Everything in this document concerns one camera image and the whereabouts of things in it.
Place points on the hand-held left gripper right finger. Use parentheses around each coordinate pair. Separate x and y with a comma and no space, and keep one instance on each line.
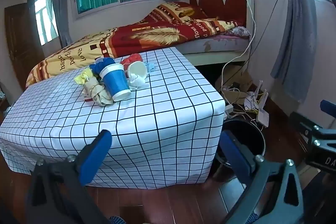
(236,158)

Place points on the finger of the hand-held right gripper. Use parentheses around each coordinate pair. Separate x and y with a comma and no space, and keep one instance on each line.
(328,108)
(302,121)

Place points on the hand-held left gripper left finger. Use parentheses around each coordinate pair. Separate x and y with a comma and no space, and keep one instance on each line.
(98,151)

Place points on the black trash bin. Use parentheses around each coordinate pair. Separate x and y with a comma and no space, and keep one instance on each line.
(246,134)

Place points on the beige bundle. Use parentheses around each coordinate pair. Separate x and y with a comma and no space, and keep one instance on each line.
(98,92)

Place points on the blue paper cup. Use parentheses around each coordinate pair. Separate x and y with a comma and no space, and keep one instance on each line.
(115,82)

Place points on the yellow knotted cloth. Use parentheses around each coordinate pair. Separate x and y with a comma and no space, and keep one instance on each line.
(82,78)

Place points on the white tissue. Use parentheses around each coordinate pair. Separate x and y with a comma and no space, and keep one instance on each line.
(136,81)

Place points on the paper cup with red label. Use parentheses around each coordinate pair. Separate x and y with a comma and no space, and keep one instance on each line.
(137,70)

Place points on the light blue cloth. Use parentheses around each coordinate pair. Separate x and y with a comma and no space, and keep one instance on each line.
(151,66)

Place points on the red wrapper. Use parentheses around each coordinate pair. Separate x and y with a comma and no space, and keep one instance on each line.
(134,58)

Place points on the white router with antennas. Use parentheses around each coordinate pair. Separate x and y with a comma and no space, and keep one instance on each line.
(263,117)

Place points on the white power strip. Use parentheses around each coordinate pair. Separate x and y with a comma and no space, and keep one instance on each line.
(228,109)

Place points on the brown cardboard box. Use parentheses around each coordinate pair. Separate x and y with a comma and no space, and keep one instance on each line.
(236,94)

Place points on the white black checkered tablecloth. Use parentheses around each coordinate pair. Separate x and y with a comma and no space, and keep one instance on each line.
(157,121)

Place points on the long grey curtain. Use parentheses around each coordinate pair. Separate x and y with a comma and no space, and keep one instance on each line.
(296,43)

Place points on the floral pillow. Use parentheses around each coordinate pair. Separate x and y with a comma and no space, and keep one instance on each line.
(240,31)

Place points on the bed with red-yellow blanket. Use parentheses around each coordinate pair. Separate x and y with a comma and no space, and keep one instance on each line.
(147,37)

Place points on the brown wooden door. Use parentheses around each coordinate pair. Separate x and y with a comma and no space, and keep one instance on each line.
(21,43)

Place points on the small side window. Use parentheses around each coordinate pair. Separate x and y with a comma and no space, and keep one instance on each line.
(43,19)

